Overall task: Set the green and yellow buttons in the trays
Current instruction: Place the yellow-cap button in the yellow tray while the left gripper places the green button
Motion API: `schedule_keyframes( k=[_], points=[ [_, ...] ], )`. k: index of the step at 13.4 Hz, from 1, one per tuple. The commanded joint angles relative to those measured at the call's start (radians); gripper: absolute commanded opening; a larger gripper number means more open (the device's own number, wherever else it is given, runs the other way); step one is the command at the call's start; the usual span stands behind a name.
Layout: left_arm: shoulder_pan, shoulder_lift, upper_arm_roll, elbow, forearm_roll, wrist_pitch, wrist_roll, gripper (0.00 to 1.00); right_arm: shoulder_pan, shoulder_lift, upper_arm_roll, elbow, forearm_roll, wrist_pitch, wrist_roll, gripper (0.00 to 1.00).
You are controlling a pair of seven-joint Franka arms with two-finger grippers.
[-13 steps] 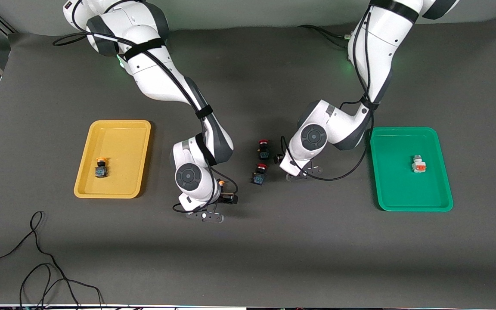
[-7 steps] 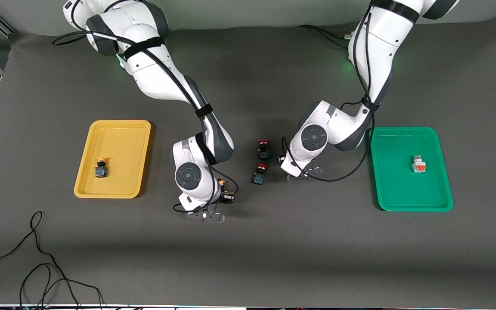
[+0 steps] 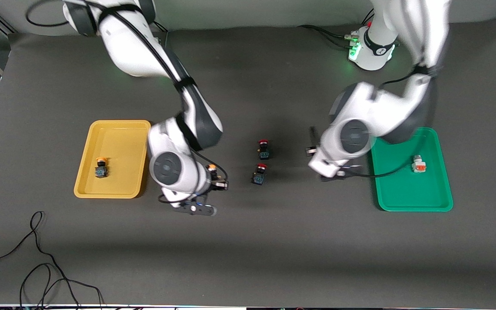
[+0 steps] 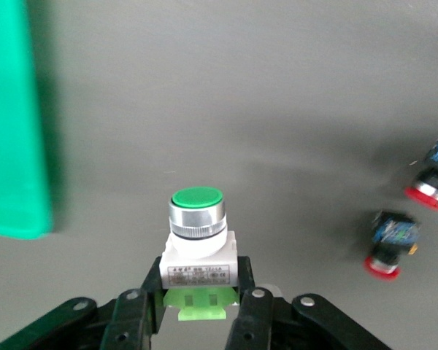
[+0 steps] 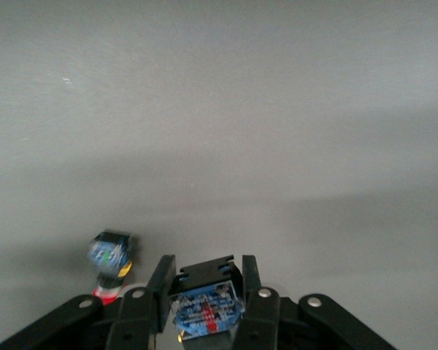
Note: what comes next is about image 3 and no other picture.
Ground white switch with orange block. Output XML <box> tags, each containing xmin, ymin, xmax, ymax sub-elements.
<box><xmin>411</xmin><ymin>155</ymin><xmax>428</xmax><ymax>174</ymax></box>

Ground dark grey table mat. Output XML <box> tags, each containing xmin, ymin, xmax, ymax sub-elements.
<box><xmin>0</xmin><ymin>15</ymin><xmax>496</xmax><ymax>307</ymax></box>

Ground green plastic tray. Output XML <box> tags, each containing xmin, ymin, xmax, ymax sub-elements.
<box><xmin>371</xmin><ymin>127</ymin><xmax>454</xmax><ymax>212</ymax></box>

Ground yellow plastic tray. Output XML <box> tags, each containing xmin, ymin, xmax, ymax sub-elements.
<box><xmin>74</xmin><ymin>120</ymin><xmax>152</xmax><ymax>199</ymax></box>

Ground red push button switch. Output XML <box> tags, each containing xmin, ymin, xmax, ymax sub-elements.
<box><xmin>252</xmin><ymin>163</ymin><xmax>269</xmax><ymax>186</ymax></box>
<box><xmin>257</xmin><ymin>139</ymin><xmax>273</xmax><ymax>160</ymax></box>

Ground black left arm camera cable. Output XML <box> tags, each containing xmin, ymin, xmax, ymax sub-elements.
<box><xmin>346</xmin><ymin>65</ymin><xmax>432</xmax><ymax>179</ymax></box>

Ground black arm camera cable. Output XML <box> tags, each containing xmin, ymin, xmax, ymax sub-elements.
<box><xmin>25</xmin><ymin>0</ymin><xmax>229</xmax><ymax>181</ymax></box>
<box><xmin>346</xmin><ymin>65</ymin><xmax>432</xmax><ymax>179</ymax></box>

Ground black left base cables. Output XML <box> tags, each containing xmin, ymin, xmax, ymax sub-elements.
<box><xmin>298</xmin><ymin>9</ymin><xmax>375</xmax><ymax>49</ymax></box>

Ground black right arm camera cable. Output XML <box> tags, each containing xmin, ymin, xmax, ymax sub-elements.
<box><xmin>25</xmin><ymin>0</ymin><xmax>229</xmax><ymax>181</ymax></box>

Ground loose black cable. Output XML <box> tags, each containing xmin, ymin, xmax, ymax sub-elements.
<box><xmin>0</xmin><ymin>211</ymin><xmax>105</xmax><ymax>310</ymax></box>

